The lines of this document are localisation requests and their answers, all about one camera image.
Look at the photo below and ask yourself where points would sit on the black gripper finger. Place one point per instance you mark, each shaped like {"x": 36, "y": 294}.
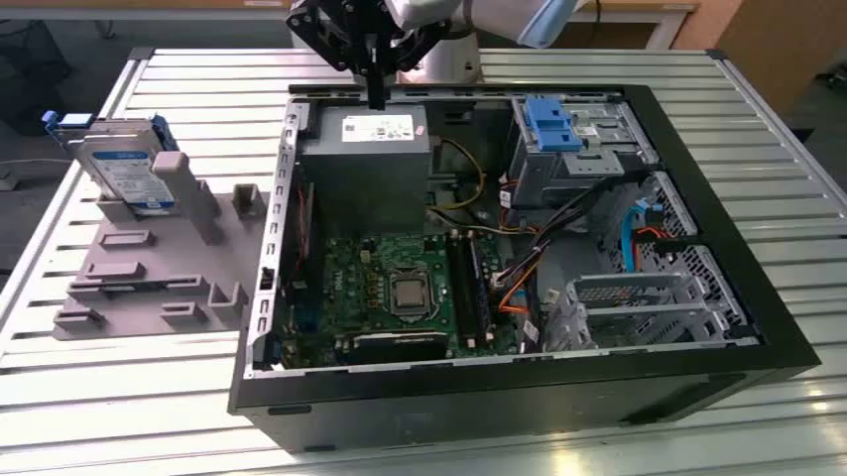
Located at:
{"x": 423, "y": 44}
{"x": 331, "y": 35}

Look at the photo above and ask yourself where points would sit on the hard disk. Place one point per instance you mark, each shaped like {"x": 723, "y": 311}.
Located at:
{"x": 128, "y": 173}

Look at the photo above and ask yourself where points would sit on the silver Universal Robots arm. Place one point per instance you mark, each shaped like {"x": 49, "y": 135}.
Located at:
{"x": 450, "y": 59}

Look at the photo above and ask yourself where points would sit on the metal disk bay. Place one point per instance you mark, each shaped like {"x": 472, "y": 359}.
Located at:
{"x": 635, "y": 310}

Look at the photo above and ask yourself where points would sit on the blue drive latch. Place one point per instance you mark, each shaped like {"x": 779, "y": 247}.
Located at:
{"x": 552, "y": 139}

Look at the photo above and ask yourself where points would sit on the grey power supply unit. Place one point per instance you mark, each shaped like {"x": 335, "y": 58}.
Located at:
{"x": 371, "y": 188}

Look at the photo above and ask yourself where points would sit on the metal optical drive cage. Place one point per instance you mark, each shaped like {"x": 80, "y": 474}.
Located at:
{"x": 582, "y": 168}

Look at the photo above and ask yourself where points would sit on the white framed desk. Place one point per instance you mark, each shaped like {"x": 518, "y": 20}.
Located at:
{"x": 682, "y": 25}

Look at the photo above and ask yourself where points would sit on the black mesh wastebasket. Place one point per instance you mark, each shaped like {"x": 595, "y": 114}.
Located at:
{"x": 40, "y": 99}

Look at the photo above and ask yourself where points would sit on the CPU socket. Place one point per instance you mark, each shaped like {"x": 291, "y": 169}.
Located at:
{"x": 394, "y": 273}

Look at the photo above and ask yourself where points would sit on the green motherboard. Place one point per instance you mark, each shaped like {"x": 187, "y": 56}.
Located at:
{"x": 351, "y": 277}

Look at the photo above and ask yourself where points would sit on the dark RAM stick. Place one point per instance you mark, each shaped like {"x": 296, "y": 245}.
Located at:
{"x": 462, "y": 287}

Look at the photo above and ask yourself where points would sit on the silver CPU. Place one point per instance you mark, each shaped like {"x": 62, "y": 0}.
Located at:
{"x": 410, "y": 295}

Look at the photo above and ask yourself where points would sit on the grey parts rack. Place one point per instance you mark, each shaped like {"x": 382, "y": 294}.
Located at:
{"x": 166, "y": 258}

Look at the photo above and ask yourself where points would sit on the wooden cabinet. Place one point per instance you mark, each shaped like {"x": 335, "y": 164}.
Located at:
{"x": 787, "y": 30}

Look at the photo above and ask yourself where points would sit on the grey power adapter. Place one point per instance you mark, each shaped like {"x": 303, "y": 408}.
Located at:
{"x": 7, "y": 178}

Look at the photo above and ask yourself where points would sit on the black graphics card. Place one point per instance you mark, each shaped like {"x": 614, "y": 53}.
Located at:
{"x": 396, "y": 347}

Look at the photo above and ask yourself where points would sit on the black PC case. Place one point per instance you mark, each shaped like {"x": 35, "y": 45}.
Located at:
{"x": 463, "y": 411}

